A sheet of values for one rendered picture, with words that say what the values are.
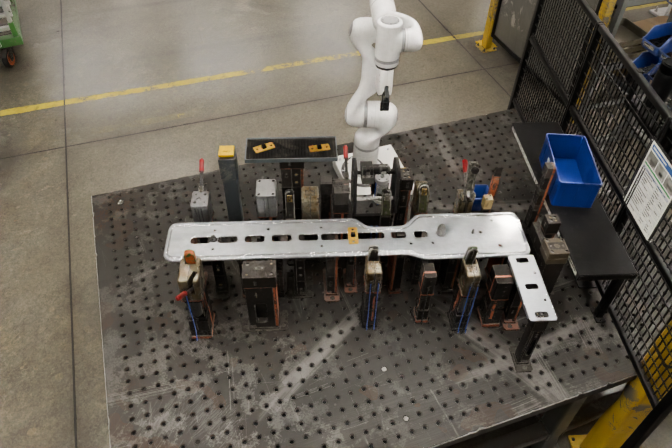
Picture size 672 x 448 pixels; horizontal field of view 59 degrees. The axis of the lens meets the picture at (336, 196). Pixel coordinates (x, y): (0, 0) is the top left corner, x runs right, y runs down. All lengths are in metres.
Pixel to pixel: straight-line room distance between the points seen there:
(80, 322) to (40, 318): 0.22
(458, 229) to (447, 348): 0.46
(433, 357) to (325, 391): 0.43
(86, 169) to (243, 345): 2.31
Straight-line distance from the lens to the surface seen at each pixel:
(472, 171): 2.29
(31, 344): 3.49
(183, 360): 2.36
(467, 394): 2.30
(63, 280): 3.69
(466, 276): 2.16
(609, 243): 2.45
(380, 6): 2.19
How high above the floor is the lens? 2.69
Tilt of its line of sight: 44 degrees down
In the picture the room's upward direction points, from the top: 1 degrees clockwise
